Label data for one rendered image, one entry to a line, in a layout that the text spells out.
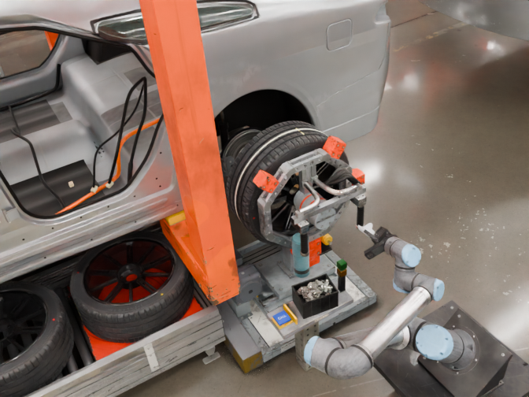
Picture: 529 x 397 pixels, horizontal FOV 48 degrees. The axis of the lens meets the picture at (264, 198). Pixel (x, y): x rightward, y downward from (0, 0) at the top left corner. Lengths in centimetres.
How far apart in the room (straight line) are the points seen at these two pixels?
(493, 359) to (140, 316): 172
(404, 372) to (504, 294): 108
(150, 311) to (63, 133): 129
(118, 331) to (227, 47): 156
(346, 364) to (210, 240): 87
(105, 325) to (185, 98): 142
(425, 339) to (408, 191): 194
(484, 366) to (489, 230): 152
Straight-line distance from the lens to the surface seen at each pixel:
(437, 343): 277
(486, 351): 298
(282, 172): 291
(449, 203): 446
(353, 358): 236
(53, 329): 323
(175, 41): 222
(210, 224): 270
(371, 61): 353
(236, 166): 303
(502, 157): 500
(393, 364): 309
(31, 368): 318
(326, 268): 359
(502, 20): 498
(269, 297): 351
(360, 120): 367
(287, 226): 324
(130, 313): 316
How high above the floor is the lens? 281
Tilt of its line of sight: 39 degrees down
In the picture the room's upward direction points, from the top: 6 degrees counter-clockwise
